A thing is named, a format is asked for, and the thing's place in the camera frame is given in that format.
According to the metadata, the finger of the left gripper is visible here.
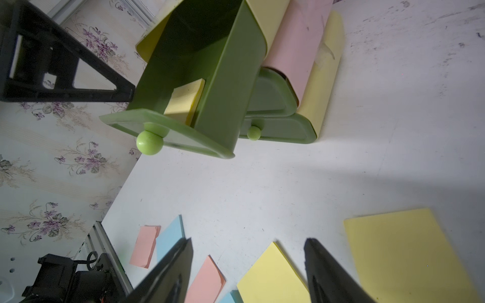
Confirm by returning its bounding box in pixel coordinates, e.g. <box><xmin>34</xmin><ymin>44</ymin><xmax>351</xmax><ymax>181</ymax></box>
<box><xmin>1</xmin><ymin>1</ymin><xmax>135</xmax><ymax>102</ymax></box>

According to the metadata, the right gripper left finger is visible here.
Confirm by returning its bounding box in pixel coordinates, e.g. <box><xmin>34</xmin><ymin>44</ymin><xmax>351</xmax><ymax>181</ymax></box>
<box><xmin>123</xmin><ymin>238</ymin><xmax>193</xmax><ymax>303</ymax></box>

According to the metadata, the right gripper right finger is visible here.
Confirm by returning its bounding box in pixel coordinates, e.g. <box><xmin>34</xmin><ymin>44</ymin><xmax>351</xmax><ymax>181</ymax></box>
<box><xmin>304</xmin><ymin>238</ymin><xmax>375</xmax><ymax>303</ymax></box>

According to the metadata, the yellow sticky pad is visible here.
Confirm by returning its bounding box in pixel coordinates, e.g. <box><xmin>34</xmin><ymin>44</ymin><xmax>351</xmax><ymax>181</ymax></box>
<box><xmin>344</xmin><ymin>208</ymin><xmax>481</xmax><ymax>302</ymax></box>
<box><xmin>237</xmin><ymin>242</ymin><xmax>311</xmax><ymax>303</ymax></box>
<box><xmin>164</xmin><ymin>79</ymin><xmax>205</xmax><ymax>126</ymax></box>

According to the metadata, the green top drawer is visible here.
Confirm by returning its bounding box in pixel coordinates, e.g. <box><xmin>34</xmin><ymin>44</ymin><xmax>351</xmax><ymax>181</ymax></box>
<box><xmin>101</xmin><ymin>1</ymin><xmax>266</xmax><ymax>159</ymax></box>

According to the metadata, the green drawer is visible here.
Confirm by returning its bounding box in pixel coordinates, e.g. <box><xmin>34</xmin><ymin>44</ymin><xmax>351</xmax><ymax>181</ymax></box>
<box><xmin>246</xmin><ymin>67</ymin><xmax>299</xmax><ymax>117</ymax></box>
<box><xmin>101</xmin><ymin>1</ymin><xmax>266</xmax><ymax>159</ymax></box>
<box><xmin>239</xmin><ymin>114</ymin><xmax>318</xmax><ymax>144</ymax></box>

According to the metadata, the yellow green drawer cabinet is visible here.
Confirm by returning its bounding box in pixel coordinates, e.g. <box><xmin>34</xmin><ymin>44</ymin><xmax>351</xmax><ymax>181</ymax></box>
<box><xmin>135</xmin><ymin>0</ymin><xmax>346</xmax><ymax>145</ymax></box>

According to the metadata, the pink sticky pad middle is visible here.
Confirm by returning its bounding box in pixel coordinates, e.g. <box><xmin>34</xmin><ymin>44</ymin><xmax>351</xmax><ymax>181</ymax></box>
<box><xmin>184</xmin><ymin>256</ymin><xmax>226</xmax><ymax>303</ymax></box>

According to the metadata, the pink sticky pad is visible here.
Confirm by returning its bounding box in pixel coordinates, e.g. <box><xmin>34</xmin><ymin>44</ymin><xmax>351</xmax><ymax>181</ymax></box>
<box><xmin>184</xmin><ymin>256</ymin><xmax>226</xmax><ymax>303</ymax></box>
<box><xmin>130</xmin><ymin>225</ymin><xmax>160</xmax><ymax>268</ymax></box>

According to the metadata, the pink sticky pad left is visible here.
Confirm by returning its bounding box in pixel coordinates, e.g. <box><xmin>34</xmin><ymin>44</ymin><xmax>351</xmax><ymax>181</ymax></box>
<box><xmin>130</xmin><ymin>225</ymin><xmax>160</xmax><ymax>268</ymax></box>

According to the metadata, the blue sticky pad left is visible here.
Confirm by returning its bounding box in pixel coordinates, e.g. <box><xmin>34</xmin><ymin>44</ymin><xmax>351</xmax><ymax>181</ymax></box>
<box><xmin>155</xmin><ymin>215</ymin><xmax>185</xmax><ymax>262</ymax></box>

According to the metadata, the blue sticky pad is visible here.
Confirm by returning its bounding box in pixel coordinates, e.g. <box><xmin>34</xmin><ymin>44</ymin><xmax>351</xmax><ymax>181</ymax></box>
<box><xmin>155</xmin><ymin>215</ymin><xmax>185</xmax><ymax>262</ymax></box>
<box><xmin>220</xmin><ymin>290</ymin><xmax>243</xmax><ymax>303</ymax></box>

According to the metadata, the blue sticky pad middle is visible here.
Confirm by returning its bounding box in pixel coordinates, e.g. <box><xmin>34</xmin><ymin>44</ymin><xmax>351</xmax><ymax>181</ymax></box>
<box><xmin>220</xmin><ymin>290</ymin><xmax>243</xmax><ymax>303</ymax></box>

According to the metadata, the green middle drawer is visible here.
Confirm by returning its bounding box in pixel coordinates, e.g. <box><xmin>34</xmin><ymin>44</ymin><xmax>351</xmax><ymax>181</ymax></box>
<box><xmin>246</xmin><ymin>67</ymin><xmax>299</xmax><ymax>117</ymax></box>

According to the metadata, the green bottom drawer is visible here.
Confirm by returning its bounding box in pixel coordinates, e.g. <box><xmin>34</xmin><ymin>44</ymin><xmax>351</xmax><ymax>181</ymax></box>
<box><xmin>239</xmin><ymin>114</ymin><xmax>318</xmax><ymax>144</ymax></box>

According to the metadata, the aluminium front rail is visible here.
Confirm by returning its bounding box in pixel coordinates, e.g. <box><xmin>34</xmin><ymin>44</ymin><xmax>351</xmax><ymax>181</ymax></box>
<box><xmin>73</xmin><ymin>221</ymin><xmax>133</xmax><ymax>301</ymax></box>

